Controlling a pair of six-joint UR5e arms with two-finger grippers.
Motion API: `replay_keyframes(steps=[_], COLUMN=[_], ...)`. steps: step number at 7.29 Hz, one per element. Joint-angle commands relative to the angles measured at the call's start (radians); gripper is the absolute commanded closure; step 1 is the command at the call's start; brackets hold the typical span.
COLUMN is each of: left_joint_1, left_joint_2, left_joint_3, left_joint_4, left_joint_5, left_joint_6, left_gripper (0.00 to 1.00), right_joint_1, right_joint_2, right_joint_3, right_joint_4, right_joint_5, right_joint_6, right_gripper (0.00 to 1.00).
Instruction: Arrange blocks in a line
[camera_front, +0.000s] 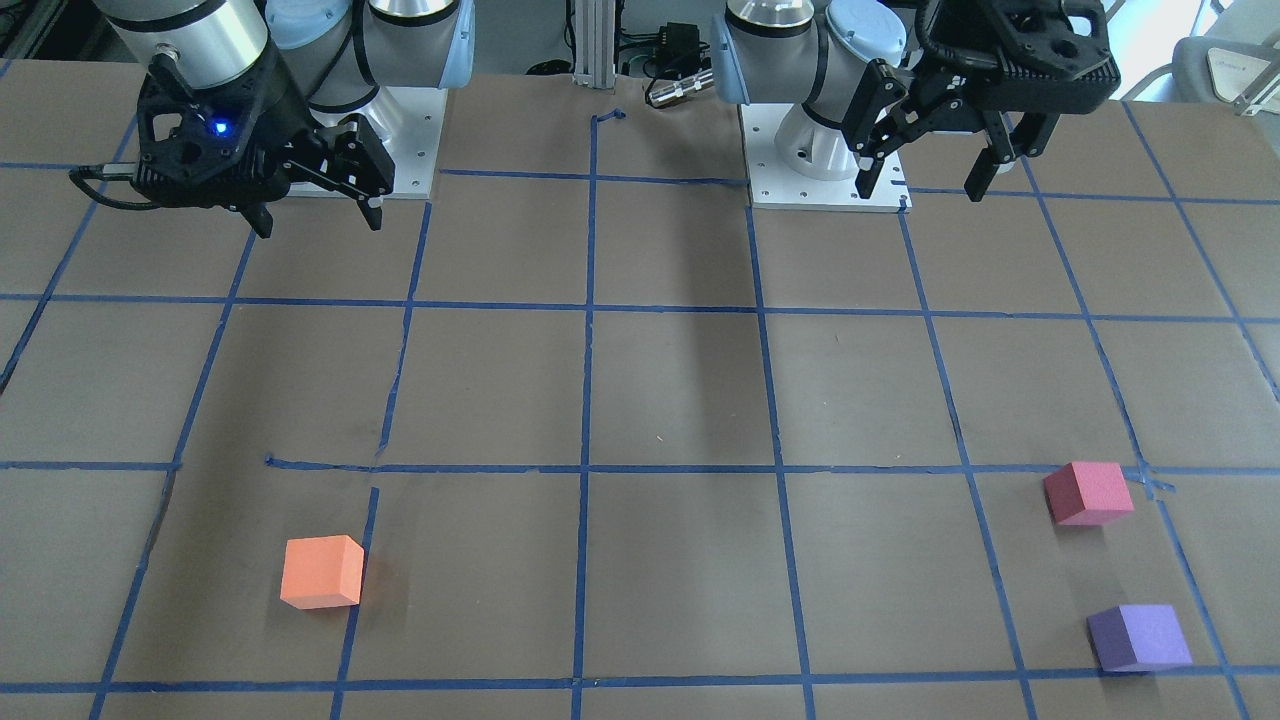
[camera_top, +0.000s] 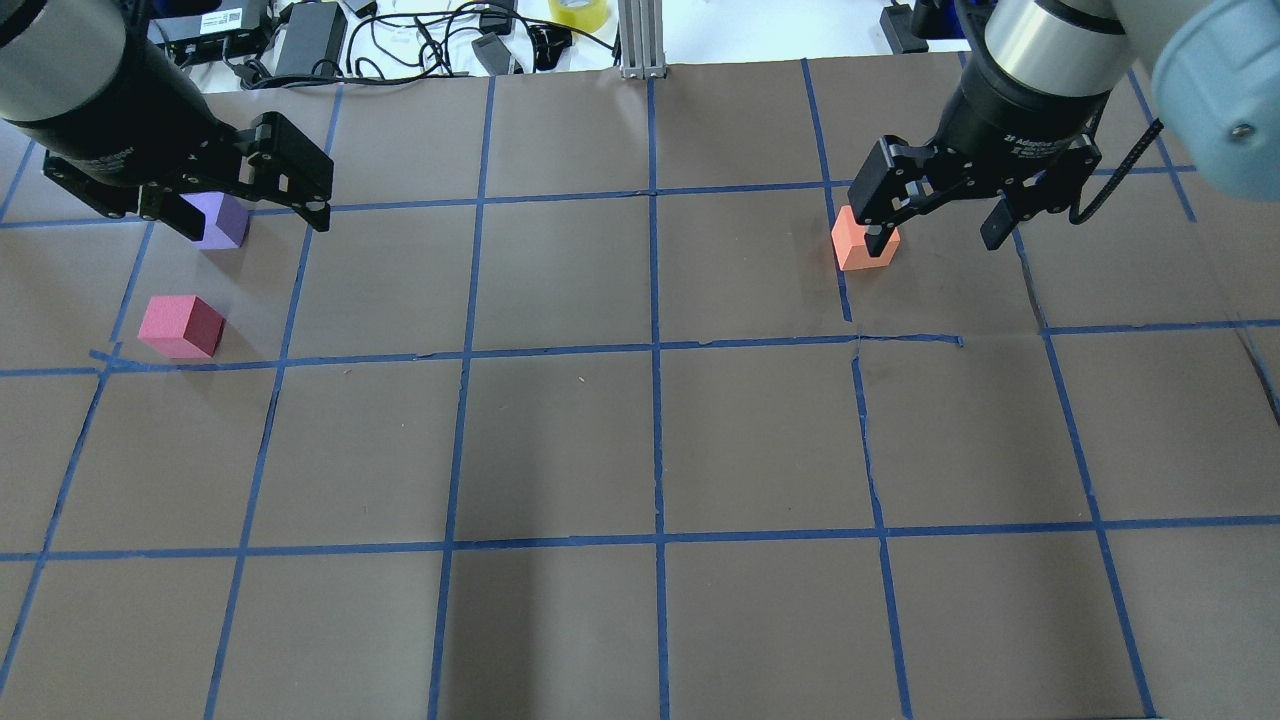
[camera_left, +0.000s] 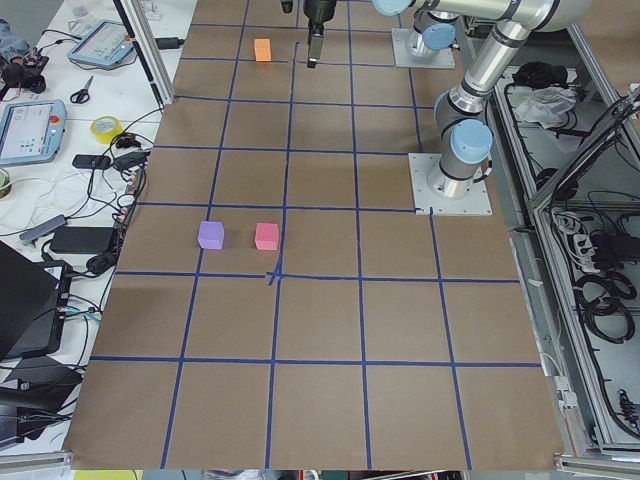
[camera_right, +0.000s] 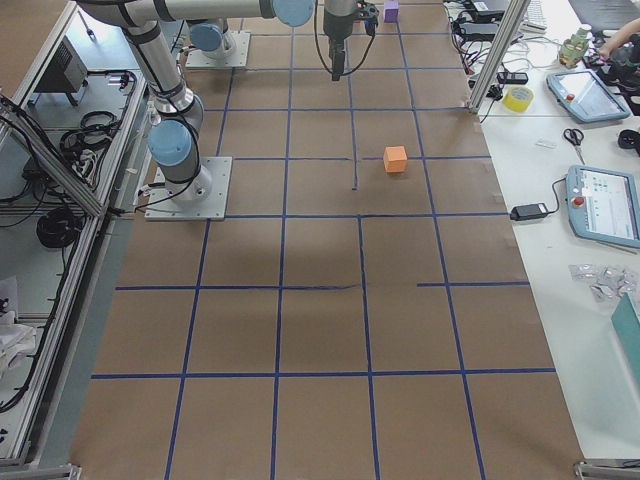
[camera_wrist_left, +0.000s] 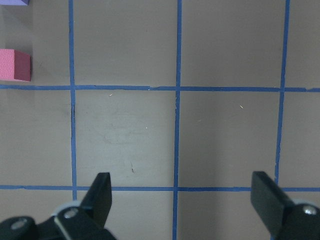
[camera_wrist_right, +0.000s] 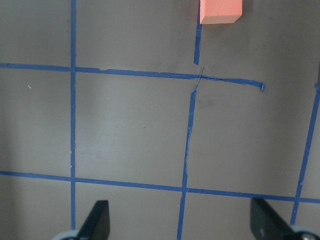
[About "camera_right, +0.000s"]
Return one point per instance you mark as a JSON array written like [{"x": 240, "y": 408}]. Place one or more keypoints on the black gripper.
[{"x": 336, "y": 30}]

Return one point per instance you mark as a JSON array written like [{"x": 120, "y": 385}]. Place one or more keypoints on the orange foam cube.
[{"x": 395, "y": 159}]

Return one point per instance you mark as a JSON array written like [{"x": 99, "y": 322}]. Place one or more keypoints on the purple foam cube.
[{"x": 391, "y": 11}]

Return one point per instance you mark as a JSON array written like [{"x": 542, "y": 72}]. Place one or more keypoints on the yellow tape roll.
[{"x": 518, "y": 98}]

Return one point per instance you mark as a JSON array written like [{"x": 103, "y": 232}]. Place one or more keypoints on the black power adapter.
[{"x": 528, "y": 212}]

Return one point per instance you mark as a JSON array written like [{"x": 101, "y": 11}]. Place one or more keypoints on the upper blue teach pendant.
[{"x": 585, "y": 97}]

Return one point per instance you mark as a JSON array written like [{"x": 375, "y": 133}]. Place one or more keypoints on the blue teach pendant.
[
  {"x": 585, "y": 97},
  {"x": 603, "y": 205}
]

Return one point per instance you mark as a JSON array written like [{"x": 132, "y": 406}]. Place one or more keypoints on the lower blue teach pendant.
[{"x": 603, "y": 205}]

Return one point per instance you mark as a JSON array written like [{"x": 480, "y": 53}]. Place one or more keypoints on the clear plastic bags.
[{"x": 607, "y": 282}]

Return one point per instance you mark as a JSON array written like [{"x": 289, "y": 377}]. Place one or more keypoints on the teal box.
[{"x": 625, "y": 321}]

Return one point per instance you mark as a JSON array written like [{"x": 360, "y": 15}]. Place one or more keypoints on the aluminium frame post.
[{"x": 507, "y": 29}]

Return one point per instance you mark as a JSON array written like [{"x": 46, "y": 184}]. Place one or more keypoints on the black handled scissors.
[{"x": 575, "y": 137}]

